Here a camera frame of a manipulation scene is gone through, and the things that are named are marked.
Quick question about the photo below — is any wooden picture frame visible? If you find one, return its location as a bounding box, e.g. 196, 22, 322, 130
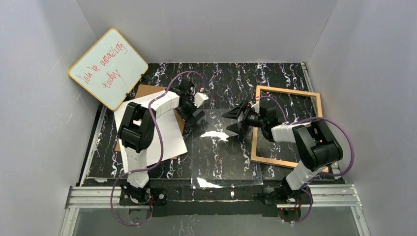
250, 85, 323, 169

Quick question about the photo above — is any printed colour photo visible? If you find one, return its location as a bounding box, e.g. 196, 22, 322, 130
114, 91, 188, 172

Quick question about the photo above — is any clear frame glass sheet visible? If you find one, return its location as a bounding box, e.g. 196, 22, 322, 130
188, 109, 263, 188

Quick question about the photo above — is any brown frame backing board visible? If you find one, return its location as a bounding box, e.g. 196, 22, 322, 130
133, 85, 187, 165

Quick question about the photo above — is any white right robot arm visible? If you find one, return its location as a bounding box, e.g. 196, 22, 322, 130
222, 100, 343, 195

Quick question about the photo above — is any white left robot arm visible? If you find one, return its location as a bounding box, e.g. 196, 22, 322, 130
118, 80, 209, 189

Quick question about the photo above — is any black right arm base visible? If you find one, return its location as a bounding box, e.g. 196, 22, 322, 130
260, 186, 313, 206

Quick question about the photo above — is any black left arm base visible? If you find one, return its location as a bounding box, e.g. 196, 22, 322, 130
119, 186, 168, 206

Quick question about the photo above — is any yellow-edged whiteboard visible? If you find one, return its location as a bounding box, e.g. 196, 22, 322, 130
68, 28, 149, 111

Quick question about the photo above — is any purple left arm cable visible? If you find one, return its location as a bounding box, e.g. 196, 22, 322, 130
110, 70, 206, 228

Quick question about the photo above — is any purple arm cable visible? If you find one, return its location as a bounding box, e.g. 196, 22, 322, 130
257, 95, 356, 225
110, 70, 206, 228

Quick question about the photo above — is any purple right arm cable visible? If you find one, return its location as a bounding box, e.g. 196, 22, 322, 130
257, 95, 356, 225

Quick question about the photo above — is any aluminium mounting rail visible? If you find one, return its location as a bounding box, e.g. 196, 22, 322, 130
65, 184, 362, 208

